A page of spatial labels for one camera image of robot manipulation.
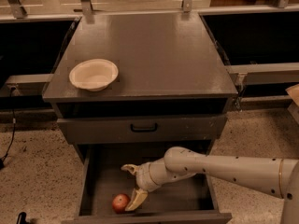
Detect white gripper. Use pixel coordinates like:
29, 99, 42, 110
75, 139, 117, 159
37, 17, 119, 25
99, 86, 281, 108
121, 159, 195, 212

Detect red apple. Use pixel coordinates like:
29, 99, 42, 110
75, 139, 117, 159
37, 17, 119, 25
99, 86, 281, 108
112, 193, 131, 214

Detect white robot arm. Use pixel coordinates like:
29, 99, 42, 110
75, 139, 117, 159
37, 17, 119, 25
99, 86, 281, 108
121, 147, 299, 224

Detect closed grey top drawer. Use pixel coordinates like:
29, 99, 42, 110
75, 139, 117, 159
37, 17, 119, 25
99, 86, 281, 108
57, 115, 227, 145

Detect open grey middle drawer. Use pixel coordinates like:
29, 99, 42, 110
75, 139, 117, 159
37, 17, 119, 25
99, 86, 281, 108
62, 141, 232, 224

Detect grey drawer cabinet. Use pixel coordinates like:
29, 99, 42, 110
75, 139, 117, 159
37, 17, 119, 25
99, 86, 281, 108
42, 12, 239, 165

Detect white paper bowl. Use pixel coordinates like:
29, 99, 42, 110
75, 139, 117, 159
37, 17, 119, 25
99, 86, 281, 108
69, 59, 119, 91

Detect black object at floor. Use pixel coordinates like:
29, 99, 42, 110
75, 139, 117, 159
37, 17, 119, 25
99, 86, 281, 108
16, 212, 29, 224

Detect metal latch clamp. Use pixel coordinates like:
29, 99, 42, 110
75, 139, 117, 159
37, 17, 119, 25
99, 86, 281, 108
235, 73, 248, 112

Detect black drawer handle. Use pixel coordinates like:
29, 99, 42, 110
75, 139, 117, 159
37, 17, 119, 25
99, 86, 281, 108
130, 123, 158, 133

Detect black power cable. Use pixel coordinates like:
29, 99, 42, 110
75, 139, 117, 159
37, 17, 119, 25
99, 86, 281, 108
0, 87, 18, 170

